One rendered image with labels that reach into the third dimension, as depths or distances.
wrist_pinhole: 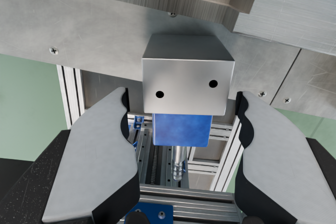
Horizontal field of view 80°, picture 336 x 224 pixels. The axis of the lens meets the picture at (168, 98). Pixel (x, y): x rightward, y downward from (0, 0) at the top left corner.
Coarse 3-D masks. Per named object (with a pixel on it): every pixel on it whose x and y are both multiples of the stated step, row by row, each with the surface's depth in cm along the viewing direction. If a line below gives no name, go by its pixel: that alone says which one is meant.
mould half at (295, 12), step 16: (256, 0) 6; (272, 0) 6; (288, 0) 6; (304, 0) 6; (320, 0) 6; (240, 16) 6; (256, 16) 6; (272, 16) 6; (288, 16) 6; (304, 16) 6; (320, 16) 6; (240, 32) 6; (256, 32) 6; (272, 32) 6; (288, 32) 6; (304, 32) 6; (320, 32) 6; (304, 48) 7; (320, 48) 7
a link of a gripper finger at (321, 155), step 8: (312, 144) 8; (320, 144) 8; (320, 152) 8; (328, 152) 8; (320, 160) 7; (328, 160) 7; (320, 168) 7; (328, 168) 7; (328, 176) 7; (328, 184) 6
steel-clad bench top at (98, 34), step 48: (0, 0) 14; (48, 0) 14; (96, 0) 14; (0, 48) 16; (48, 48) 16; (96, 48) 16; (144, 48) 16; (240, 48) 16; (288, 48) 16; (288, 96) 18
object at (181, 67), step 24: (168, 48) 12; (192, 48) 12; (216, 48) 12; (144, 72) 11; (168, 72) 11; (192, 72) 11; (216, 72) 11; (144, 96) 12; (168, 96) 12; (192, 96) 12; (216, 96) 12; (168, 120) 14; (192, 120) 14; (168, 144) 16; (192, 144) 15
